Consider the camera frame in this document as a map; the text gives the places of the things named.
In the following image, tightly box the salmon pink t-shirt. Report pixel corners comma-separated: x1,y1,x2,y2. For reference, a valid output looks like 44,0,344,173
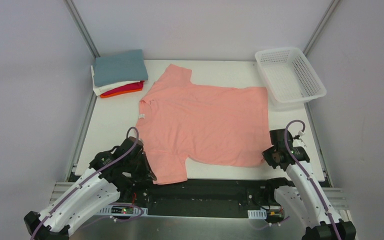
136,64,272,185

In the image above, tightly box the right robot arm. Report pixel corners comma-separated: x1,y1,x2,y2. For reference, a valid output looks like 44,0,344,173
262,129,357,240

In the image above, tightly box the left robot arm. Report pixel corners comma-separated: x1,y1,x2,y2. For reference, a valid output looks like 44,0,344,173
23,136,156,240

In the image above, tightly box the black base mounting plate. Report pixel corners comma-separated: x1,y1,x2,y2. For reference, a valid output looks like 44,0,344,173
109,174,295,219

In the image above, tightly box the white plastic basket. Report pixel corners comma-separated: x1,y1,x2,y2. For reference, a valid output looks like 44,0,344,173
254,47,327,108

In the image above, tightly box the folded orange t-shirt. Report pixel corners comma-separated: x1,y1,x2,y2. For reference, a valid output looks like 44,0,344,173
99,88,143,99

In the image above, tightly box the folded magenta t-shirt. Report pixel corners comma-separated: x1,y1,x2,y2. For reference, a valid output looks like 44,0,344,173
105,81,144,94

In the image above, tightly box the folded white t-shirt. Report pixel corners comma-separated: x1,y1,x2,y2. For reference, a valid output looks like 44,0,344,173
90,65,141,96

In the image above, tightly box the folded blue-grey t-shirt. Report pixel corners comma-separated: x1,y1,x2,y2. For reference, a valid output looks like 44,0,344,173
93,49,149,87

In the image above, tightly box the left white slotted duct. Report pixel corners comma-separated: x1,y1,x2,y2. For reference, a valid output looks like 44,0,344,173
95,204,148,217

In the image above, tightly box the white slotted duct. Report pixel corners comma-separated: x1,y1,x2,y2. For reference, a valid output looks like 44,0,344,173
247,208,267,220
95,204,148,217

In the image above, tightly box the right white slotted duct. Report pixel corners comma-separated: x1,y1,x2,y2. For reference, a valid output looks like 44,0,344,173
247,208,267,220

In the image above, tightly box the aluminium corner post right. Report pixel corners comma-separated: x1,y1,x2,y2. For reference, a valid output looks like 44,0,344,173
303,0,342,57

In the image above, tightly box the aluminium corner post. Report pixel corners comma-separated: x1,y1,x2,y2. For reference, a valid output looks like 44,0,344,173
64,0,101,58
303,0,342,57

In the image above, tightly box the aluminium corner post left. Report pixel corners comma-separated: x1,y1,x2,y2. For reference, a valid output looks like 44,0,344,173
64,0,101,58

